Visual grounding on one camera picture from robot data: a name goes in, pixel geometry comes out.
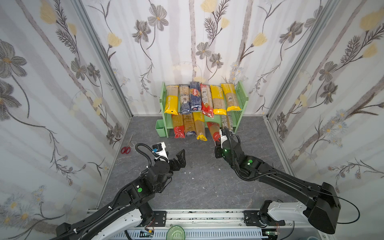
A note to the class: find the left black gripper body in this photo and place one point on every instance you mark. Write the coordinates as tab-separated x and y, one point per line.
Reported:
173	163

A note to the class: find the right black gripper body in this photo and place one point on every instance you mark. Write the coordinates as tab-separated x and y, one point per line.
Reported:
227	143

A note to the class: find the clear barcode spaghetti bag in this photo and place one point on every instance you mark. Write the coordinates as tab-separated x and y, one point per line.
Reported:
227	122

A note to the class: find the blue gold Meli pasta bag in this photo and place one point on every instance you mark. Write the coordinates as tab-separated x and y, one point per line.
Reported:
189	125

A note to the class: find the yellow Pastatime spaghetti bag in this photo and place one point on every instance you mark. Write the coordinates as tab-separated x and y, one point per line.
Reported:
218	100

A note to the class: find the red white-label spaghetti bag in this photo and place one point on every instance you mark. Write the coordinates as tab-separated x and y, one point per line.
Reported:
207	103

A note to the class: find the blue portrait spaghetti bag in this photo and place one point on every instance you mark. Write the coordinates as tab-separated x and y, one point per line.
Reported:
185	101

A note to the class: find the blue Barilla spaghetti box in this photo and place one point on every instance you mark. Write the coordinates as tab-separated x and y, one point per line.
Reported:
195	97

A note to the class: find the yellow label spaghetti bag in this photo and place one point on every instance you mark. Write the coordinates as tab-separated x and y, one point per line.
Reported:
172	99

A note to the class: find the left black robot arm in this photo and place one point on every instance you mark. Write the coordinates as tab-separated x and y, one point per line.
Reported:
130	206

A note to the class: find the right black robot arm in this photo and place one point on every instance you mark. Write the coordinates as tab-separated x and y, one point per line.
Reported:
317	205

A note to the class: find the green two-tier shelf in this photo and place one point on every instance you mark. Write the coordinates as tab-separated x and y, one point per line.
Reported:
237	116

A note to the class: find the small green cup bin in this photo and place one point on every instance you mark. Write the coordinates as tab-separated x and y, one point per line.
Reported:
161	129

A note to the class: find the green round plastic lid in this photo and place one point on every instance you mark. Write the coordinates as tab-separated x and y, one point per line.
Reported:
176	233

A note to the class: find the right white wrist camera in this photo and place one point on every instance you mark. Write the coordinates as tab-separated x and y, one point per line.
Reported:
223	137

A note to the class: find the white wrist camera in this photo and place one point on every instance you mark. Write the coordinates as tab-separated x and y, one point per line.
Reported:
160	153
223	137

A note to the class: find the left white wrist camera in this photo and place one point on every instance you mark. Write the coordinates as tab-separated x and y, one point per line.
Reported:
160	153

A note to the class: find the red handled scissors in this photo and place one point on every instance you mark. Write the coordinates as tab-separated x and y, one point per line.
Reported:
127	149

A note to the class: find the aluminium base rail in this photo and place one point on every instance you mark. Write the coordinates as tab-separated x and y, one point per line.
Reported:
230	219

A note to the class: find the white slotted cable duct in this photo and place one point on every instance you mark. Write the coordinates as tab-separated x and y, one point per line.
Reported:
192	234

